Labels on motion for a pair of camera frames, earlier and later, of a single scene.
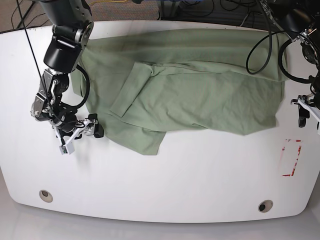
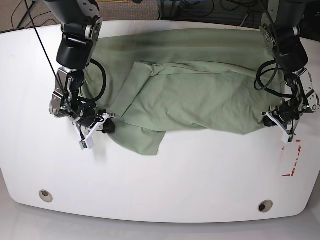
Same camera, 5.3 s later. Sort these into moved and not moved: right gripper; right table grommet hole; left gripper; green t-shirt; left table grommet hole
Moved: left gripper; right gripper
Not moved: left table grommet hole; right table grommet hole; green t-shirt
